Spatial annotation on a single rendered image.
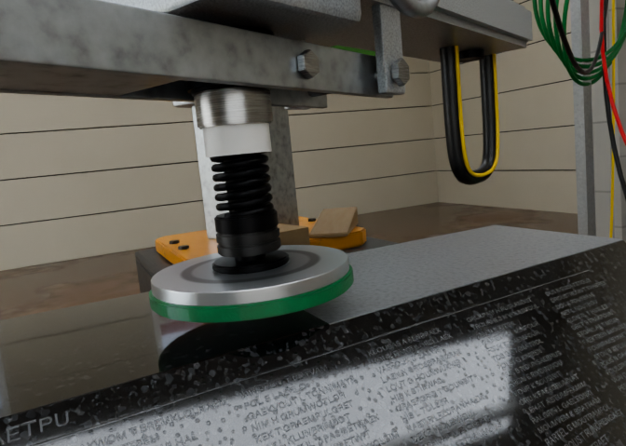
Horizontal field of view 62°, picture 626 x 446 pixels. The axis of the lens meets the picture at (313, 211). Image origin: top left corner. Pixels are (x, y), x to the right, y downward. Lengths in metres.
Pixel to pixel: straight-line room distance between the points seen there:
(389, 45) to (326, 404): 0.42
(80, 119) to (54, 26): 6.23
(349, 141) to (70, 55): 7.15
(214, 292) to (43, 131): 6.23
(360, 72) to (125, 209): 6.12
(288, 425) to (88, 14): 0.36
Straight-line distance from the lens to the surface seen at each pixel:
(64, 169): 6.60
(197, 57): 0.46
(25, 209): 6.63
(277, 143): 1.43
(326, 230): 1.32
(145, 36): 0.44
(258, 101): 0.53
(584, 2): 3.12
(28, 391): 0.51
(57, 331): 0.67
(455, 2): 0.84
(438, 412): 0.54
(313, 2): 0.51
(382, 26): 0.66
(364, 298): 0.61
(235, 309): 0.47
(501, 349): 0.62
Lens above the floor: 1.00
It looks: 7 degrees down
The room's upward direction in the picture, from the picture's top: 5 degrees counter-clockwise
